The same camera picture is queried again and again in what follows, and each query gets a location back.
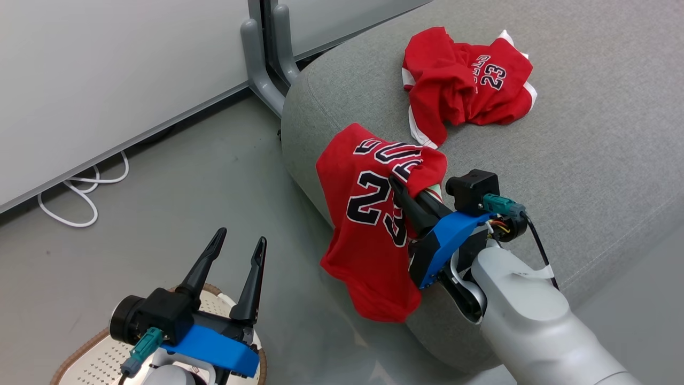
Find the narrow white partition panel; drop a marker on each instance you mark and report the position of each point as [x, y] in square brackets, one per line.
[331, 21]

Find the teal right camera connector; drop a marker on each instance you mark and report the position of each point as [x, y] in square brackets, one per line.
[502, 205]

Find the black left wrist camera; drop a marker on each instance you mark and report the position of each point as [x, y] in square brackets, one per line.
[155, 315]

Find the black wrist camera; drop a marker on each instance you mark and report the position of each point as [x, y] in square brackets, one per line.
[155, 315]
[473, 190]

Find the large white partition panel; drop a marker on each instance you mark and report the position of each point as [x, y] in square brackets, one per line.
[107, 80]

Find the red basketball jersey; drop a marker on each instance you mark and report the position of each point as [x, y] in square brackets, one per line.
[368, 240]

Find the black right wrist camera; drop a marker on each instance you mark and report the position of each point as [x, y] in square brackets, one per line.
[473, 190]

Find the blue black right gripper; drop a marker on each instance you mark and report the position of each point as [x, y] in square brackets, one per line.
[443, 235]

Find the teal camera connector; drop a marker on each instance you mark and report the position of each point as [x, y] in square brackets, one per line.
[502, 205]
[143, 347]

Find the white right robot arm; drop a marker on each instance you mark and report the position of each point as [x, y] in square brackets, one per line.
[529, 321]

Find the teal left camera connector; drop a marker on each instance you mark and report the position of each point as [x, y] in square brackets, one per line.
[143, 347]

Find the red jersey number 23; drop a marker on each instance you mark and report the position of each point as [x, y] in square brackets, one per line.
[454, 80]

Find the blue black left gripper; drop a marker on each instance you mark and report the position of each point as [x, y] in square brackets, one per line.
[219, 347]

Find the grey partition foot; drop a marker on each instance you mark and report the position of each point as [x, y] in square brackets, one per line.
[286, 48]
[259, 69]

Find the white plastic laundry basket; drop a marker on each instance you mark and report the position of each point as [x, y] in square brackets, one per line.
[96, 358]

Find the grey fabric sofa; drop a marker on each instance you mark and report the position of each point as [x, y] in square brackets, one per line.
[588, 149]

